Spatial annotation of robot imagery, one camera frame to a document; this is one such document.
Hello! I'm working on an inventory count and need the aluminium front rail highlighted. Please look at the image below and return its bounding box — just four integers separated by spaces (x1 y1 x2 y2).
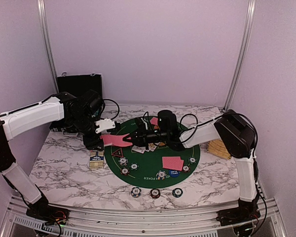
0 197 287 237

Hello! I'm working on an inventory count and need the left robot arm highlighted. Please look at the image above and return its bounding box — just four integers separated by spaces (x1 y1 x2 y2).
0 90 103 220

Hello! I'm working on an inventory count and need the blue gold card box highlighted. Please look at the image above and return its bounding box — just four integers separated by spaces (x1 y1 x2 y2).
89 151 105 169

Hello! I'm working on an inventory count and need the aluminium frame post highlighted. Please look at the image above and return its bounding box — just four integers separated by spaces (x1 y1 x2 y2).
37 0 58 91
223 0 257 111

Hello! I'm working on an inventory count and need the blue white chip stack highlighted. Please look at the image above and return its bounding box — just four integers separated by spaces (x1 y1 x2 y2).
130 187 142 198

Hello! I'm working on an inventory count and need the left aluminium frame post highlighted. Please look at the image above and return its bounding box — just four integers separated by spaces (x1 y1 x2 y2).
37 0 58 91

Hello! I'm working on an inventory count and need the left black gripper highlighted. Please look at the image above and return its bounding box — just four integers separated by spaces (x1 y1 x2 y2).
69 112 104 151

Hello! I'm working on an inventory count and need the right aluminium frame post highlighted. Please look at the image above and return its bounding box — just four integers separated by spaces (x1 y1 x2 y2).
223 0 257 111

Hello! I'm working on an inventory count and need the face up card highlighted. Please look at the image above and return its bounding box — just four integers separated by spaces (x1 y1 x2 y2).
148 143 158 152
131 146 146 154

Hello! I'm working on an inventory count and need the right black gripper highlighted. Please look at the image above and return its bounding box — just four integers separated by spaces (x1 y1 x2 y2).
123 123 169 150

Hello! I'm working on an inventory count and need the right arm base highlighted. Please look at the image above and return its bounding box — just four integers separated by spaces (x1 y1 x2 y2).
216 195 261 226

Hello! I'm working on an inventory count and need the black red triangle marker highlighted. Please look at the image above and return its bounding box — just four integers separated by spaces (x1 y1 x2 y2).
111 148 124 158

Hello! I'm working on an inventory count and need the brown chip stack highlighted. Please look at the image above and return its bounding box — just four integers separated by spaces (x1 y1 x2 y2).
150 189 160 198

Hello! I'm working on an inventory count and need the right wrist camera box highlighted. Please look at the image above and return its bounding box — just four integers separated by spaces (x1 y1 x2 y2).
157 110 179 135

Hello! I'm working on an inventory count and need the black poker chip case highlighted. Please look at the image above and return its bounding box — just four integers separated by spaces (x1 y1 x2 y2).
49 74 103 133

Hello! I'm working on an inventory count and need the round green poker mat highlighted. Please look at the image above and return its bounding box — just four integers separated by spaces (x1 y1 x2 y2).
104 116 200 189

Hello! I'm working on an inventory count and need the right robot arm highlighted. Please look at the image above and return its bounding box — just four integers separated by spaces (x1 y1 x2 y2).
123 110 259 221

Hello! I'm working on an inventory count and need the red card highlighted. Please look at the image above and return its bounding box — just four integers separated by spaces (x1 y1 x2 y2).
150 117 158 126
162 157 181 169

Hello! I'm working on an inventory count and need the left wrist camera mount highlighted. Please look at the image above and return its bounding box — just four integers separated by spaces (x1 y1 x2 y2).
95 118 116 134

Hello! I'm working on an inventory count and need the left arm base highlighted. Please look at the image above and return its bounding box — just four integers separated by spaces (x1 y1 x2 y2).
26 191 69 225

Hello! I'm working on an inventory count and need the red back card deck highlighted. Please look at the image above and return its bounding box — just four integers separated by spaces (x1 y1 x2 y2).
100 134 133 147

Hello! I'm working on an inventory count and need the teal chip stack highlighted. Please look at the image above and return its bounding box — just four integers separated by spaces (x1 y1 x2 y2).
172 188 183 198

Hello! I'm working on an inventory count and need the blue small blind button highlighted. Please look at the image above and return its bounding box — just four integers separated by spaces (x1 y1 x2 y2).
168 170 180 178

